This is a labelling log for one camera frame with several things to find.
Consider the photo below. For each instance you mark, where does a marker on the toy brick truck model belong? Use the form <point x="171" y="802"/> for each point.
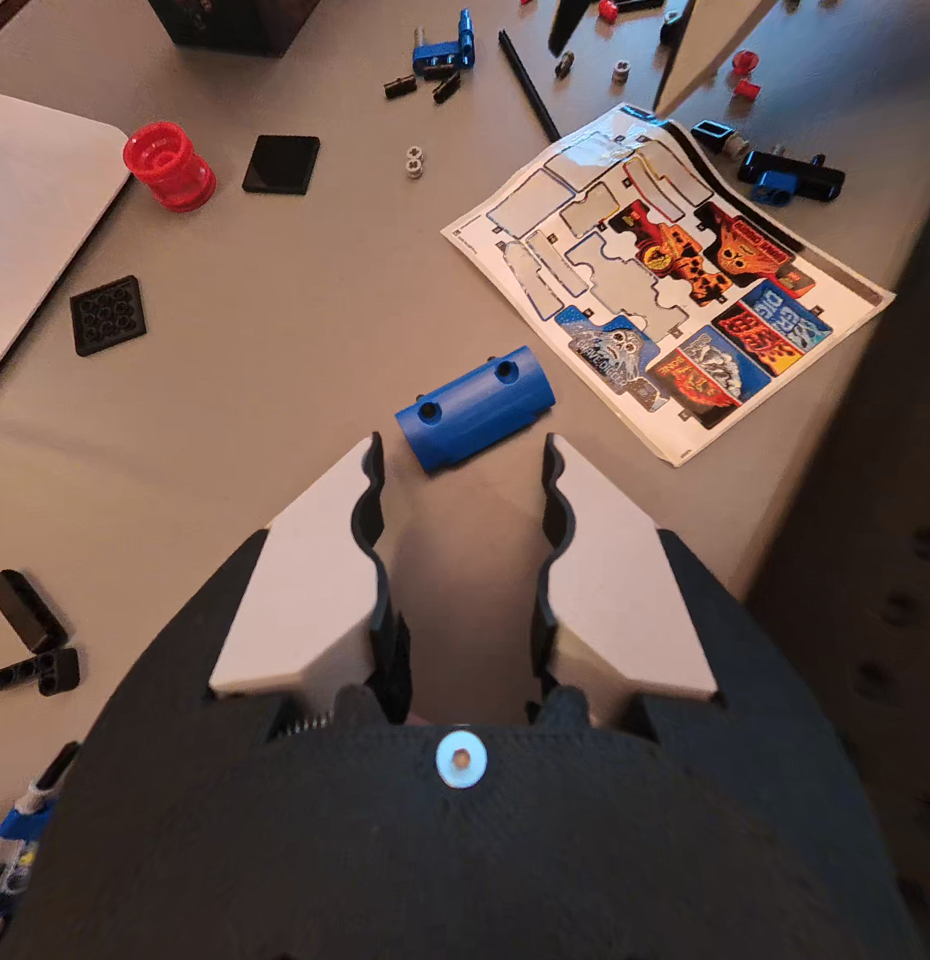
<point x="14" y="832"/>

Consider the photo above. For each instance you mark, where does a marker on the colourful sticker sheet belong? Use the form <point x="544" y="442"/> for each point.
<point x="660" y="285"/>

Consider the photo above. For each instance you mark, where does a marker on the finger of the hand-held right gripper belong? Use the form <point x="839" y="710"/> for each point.
<point x="705" y="45"/>
<point x="566" y="22"/>

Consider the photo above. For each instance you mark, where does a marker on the white book stand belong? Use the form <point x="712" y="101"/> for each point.
<point x="37" y="195"/>

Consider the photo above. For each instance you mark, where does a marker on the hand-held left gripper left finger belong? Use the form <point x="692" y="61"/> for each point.
<point x="300" y="592"/>

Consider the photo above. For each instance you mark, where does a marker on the small grey connector piece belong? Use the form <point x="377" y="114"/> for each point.
<point x="414" y="161"/>

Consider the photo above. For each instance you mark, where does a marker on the blue connector brick piece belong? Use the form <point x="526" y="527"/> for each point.
<point x="442" y="52"/>

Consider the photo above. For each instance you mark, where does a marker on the blue curved panel piece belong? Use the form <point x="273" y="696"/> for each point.
<point x="472" y="409"/>

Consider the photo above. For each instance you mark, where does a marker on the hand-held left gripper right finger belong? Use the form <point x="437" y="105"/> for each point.
<point x="622" y="600"/>

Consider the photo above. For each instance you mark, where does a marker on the black angled beam piece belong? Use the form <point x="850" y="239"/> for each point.
<point x="44" y="670"/>

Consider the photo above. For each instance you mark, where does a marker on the small black pin piece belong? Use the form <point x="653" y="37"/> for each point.
<point x="446" y="87"/>
<point x="399" y="87"/>

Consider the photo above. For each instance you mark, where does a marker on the black toy set box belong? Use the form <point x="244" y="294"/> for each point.
<point x="232" y="22"/>

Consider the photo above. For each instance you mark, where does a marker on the red wheel rim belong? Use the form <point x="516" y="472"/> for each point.
<point x="168" y="165"/>

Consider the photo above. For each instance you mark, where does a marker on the black square plate piece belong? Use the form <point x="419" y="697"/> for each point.
<point x="108" y="315"/>

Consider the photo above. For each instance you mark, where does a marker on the black and blue brick piece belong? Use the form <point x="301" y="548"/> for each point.
<point x="791" y="178"/>

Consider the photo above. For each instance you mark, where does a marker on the thin black rod piece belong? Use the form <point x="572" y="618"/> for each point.
<point x="528" y="86"/>

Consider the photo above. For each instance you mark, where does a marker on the scattered small brick pieces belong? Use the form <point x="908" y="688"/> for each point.
<point x="747" y="89"/>

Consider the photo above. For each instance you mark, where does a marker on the small black tile piece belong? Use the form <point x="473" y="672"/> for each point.
<point x="281" y="165"/>

